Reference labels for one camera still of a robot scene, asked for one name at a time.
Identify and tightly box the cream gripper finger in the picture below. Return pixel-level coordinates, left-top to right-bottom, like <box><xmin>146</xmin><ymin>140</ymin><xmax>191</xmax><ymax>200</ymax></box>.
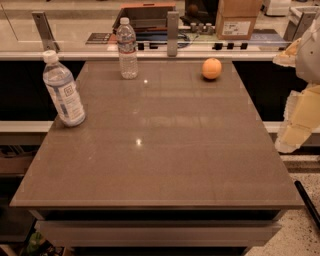
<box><xmin>273</xmin><ymin>38</ymin><xmax>301</xmax><ymax>67</ymax></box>
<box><xmin>275</xmin><ymin>84</ymin><xmax>320</xmax><ymax>153</ymax></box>

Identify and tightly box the orange fruit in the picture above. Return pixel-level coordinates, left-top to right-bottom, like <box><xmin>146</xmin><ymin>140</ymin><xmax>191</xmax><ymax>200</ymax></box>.
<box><xmin>202</xmin><ymin>58</ymin><xmax>222</xmax><ymax>79</ymax></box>

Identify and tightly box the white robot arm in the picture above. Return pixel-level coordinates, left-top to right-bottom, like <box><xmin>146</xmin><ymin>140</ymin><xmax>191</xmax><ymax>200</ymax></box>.
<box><xmin>273</xmin><ymin>15</ymin><xmax>320</xmax><ymax>153</ymax></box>

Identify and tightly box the clear plastic water bottle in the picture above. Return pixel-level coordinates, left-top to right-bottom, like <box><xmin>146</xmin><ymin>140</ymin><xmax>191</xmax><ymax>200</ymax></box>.
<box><xmin>116</xmin><ymin>17</ymin><xmax>138</xmax><ymax>79</ymax></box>

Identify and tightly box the blue label plastic bottle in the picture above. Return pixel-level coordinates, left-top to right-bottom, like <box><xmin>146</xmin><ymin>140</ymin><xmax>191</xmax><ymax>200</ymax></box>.
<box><xmin>43</xmin><ymin>50</ymin><xmax>86</xmax><ymax>127</ymax></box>

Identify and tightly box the cardboard box with label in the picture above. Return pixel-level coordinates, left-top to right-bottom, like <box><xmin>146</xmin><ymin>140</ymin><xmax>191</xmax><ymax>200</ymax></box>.
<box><xmin>215</xmin><ymin>0</ymin><xmax>262</xmax><ymax>40</ymax></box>

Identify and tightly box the black pole on floor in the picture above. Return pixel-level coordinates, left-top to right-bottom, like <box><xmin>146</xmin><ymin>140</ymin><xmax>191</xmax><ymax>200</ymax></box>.
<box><xmin>294</xmin><ymin>180</ymin><xmax>320</xmax><ymax>230</ymax></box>

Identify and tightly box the brown table with drawer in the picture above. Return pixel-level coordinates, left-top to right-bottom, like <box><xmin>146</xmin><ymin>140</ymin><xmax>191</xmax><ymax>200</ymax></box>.
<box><xmin>12</xmin><ymin>60</ymin><xmax>303</xmax><ymax>255</ymax></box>

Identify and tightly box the open dark orange-rimmed case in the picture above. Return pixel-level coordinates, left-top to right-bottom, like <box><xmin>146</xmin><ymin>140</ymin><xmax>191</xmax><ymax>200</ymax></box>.
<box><xmin>113</xmin><ymin>2</ymin><xmax>176</xmax><ymax>31</ymax></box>

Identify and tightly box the green object under table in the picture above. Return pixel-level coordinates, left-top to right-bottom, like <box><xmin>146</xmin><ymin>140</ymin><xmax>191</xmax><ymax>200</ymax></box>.
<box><xmin>26</xmin><ymin>232</ymin><xmax>43</xmax><ymax>256</ymax></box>

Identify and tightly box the grey metal bracket right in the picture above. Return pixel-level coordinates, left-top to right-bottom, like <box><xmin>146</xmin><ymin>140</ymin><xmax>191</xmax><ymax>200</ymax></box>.
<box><xmin>283</xmin><ymin>12</ymin><xmax>316</xmax><ymax>41</ymax></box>

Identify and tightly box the grey metal bracket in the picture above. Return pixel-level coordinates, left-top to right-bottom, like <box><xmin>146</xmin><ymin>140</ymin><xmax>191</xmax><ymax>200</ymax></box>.
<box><xmin>283</xmin><ymin>12</ymin><xmax>316</xmax><ymax>41</ymax></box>
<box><xmin>167</xmin><ymin>11</ymin><xmax>179</xmax><ymax>57</ymax></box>
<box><xmin>32</xmin><ymin>11</ymin><xmax>60</xmax><ymax>52</ymax></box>

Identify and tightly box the grey metal bracket centre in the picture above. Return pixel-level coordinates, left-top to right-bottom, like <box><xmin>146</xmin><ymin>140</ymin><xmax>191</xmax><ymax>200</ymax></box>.
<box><xmin>167</xmin><ymin>11</ymin><xmax>179</xmax><ymax>57</ymax></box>

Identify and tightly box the grey metal bracket left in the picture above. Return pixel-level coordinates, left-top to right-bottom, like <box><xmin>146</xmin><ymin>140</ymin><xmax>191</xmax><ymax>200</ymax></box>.
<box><xmin>32</xmin><ymin>11</ymin><xmax>60</xmax><ymax>52</ymax></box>

